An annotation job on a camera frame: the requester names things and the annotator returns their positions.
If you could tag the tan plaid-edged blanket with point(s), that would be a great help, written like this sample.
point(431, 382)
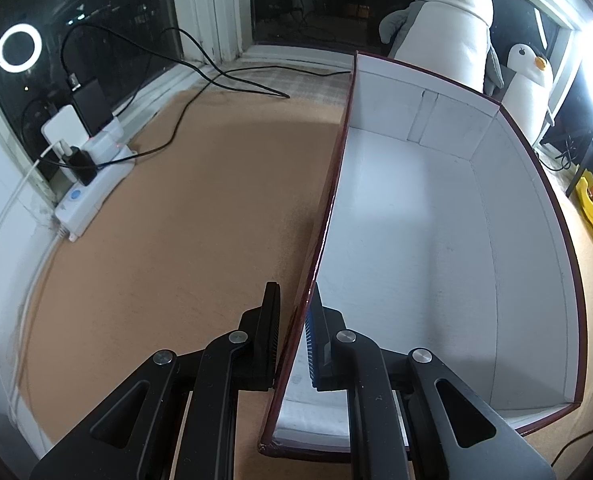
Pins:
point(176, 235)

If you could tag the black charger block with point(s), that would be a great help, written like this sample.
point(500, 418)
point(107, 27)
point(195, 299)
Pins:
point(91, 105)

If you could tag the white power strip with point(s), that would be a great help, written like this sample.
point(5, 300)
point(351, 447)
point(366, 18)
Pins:
point(91, 195)

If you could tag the small penguin plush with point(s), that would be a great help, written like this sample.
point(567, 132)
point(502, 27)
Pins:
point(526, 90)

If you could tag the black plug adapter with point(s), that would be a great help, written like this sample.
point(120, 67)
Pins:
point(81, 165)

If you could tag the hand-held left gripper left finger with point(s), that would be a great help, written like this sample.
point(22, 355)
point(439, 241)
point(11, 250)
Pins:
point(271, 340)

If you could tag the white charger block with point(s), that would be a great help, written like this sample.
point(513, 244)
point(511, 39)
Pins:
point(64, 125)

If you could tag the white window frame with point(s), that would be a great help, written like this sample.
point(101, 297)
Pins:
point(211, 10)

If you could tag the large penguin plush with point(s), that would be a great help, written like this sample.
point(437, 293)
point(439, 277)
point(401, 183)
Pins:
point(446, 25)

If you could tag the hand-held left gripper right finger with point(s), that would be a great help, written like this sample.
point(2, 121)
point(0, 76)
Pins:
point(316, 345)

